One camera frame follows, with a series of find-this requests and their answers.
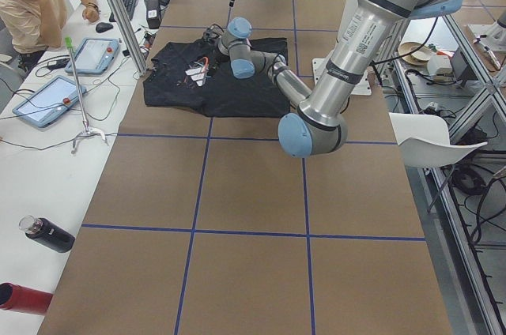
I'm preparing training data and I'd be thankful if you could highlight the black graphic t-shirt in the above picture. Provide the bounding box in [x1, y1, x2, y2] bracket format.
[143, 38, 290, 118]

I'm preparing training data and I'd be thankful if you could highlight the black label box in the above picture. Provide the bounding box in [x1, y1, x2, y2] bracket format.
[144, 0, 162, 29]

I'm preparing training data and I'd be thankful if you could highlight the black computer mouse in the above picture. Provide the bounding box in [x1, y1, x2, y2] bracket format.
[95, 22, 114, 33]

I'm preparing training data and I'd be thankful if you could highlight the far teach pendant tablet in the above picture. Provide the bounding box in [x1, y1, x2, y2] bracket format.
[73, 37, 119, 75]

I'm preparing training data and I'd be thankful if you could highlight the teach pendant tablet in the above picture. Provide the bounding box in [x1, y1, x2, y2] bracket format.
[12, 76, 78, 128]
[73, 37, 119, 75]

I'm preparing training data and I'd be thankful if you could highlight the metal stand with green tip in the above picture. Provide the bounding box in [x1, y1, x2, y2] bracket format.
[65, 36, 108, 155]

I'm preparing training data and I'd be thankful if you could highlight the seated person in beige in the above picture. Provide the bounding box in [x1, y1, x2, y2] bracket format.
[1, 0, 100, 73]

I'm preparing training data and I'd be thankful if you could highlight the near teach pendant tablet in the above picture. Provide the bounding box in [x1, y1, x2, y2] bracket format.
[12, 76, 78, 128]

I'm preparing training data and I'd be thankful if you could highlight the brown paper table cover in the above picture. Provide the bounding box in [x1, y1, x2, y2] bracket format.
[37, 0, 454, 335]

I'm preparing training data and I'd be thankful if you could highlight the white plastic chair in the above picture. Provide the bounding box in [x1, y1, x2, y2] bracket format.
[389, 112, 488, 168]

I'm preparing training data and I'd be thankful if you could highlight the black water bottle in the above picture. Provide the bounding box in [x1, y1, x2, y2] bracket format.
[18, 215, 75, 253]

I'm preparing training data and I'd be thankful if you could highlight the red water bottle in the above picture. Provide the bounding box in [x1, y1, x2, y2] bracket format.
[1, 282, 53, 315]

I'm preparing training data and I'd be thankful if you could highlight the aluminium frame post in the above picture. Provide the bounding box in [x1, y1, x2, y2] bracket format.
[107, 0, 147, 77]

